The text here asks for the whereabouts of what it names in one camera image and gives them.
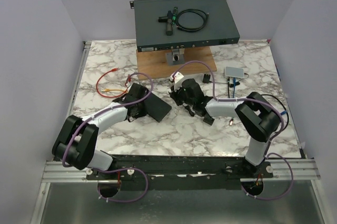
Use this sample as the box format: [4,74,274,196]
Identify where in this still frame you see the black network switch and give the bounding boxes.
[143,93,172,123]

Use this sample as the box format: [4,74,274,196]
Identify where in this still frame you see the small black power adapter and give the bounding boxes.
[184,106,214,126]

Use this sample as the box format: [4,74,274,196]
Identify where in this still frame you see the black power adapter with cable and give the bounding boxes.
[202,74,249,84]

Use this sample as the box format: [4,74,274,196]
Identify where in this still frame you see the white grey small switch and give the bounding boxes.
[224,66,245,79]

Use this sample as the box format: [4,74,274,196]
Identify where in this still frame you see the black ethernet cable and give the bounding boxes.
[228,76,290,130]

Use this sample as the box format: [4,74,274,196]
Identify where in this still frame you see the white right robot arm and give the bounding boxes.
[170,76,285,178]

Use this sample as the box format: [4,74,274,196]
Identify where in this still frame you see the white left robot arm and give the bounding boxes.
[52,83,151,179]

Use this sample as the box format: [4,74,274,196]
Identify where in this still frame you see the grey rack unit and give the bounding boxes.
[131,0,240,52]

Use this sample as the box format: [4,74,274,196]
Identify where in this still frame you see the red ethernet cable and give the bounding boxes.
[95,68,133,97]

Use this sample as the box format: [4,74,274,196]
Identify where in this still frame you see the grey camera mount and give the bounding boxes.
[165,49,185,66]

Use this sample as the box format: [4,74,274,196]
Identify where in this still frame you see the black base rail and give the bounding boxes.
[86,155,273,190]

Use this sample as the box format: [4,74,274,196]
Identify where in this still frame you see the black coiled cable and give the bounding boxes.
[176,9,211,33]

